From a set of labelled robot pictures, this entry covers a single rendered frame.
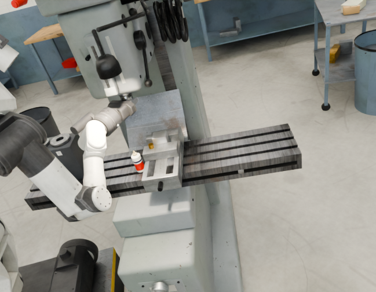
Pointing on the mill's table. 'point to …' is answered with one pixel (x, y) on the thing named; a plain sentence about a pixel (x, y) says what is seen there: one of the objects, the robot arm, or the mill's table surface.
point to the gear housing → (64, 6)
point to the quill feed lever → (140, 42)
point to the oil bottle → (138, 161)
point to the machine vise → (165, 165)
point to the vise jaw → (161, 151)
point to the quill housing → (79, 46)
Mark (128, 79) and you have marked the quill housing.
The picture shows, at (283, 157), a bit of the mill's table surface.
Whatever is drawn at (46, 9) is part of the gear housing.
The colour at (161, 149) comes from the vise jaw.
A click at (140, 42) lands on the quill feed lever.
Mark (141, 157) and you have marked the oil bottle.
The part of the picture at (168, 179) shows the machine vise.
